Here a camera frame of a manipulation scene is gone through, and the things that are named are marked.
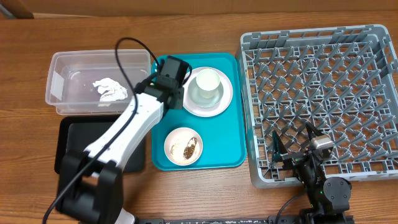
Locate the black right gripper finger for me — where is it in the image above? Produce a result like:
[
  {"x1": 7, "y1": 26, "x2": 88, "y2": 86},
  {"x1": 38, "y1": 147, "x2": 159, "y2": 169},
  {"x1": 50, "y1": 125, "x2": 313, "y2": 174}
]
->
[
  {"x1": 272, "y1": 131, "x2": 288, "y2": 162},
  {"x1": 305, "y1": 122, "x2": 323, "y2": 139}
]

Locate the white tissue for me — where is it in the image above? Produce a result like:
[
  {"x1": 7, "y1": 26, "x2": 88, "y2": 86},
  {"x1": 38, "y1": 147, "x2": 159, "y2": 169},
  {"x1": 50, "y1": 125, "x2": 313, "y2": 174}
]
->
[{"x1": 93, "y1": 78, "x2": 128, "y2": 102}]

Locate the cream plastic cup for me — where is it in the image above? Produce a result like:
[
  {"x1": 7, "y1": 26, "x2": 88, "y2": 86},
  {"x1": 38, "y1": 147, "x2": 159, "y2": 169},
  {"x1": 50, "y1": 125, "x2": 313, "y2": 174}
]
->
[{"x1": 196, "y1": 68, "x2": 220, "y2": 98}]

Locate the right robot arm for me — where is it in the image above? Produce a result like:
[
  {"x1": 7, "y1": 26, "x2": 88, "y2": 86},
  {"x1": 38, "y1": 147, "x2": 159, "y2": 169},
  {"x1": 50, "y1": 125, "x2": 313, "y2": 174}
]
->
[{"x1": 272, "y1": 123, "x2": 354, "y2": 223}]

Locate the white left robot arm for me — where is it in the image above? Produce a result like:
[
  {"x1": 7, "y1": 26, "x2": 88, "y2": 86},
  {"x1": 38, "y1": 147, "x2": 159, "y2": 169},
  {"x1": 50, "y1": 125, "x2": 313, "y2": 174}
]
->
[{"x1": 51, "y1": 56, "x2": 192, "y2": 223}]

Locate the grey dishwasher rack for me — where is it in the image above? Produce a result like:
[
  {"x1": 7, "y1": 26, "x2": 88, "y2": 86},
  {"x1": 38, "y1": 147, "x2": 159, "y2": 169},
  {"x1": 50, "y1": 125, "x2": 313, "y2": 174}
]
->
[{"x1": 236, "y1": 24, "x2": 397, "y2": 189}]

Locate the grey-white bowl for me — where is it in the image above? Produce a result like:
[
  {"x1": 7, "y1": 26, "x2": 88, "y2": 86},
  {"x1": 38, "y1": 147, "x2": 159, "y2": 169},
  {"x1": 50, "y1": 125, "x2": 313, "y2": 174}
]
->
[{"x1": 188, "y1": 81, "x2": 224, "y2": 108}]

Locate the pink round plate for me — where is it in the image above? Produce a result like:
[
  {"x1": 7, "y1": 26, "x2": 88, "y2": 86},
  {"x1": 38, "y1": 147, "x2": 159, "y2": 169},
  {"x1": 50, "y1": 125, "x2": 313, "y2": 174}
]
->
[{"x1": 183, "y1": 67, "x2": 233, "y2": 118}]

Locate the teal plastic tray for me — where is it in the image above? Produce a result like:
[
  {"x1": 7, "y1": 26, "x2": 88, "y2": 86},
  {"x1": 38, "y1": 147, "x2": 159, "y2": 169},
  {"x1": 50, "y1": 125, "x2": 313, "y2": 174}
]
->
[{"x1": 152, "y1": 53, "x2": 247, "y2": 171}]

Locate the clear plastic bin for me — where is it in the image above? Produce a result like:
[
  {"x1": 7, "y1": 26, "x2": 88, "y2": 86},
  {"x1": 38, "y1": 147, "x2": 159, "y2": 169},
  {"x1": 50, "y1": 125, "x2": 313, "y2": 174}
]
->
[{"x1": 45, "y1": 50, "x2": 132, "y2": 116}]

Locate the black tray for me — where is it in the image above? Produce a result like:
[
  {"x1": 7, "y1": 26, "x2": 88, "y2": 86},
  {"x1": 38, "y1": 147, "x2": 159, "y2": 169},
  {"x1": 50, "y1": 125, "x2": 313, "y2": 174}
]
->
[{"x1": 54, "y1": 114, "x2": 146, "y2": 175}]

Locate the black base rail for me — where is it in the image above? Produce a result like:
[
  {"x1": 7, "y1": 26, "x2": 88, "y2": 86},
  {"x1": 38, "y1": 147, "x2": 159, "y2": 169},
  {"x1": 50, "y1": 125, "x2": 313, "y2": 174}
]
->
[{"x1": 136, "y1": 215, "x2": 355, "y2": 224}]

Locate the metal frame post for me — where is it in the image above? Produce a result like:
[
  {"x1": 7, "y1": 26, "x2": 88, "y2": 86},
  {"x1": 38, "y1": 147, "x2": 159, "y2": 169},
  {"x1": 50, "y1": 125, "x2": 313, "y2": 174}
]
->
[{"x1": 0, "y1": 4, "x2": 16, "y2": 19}]

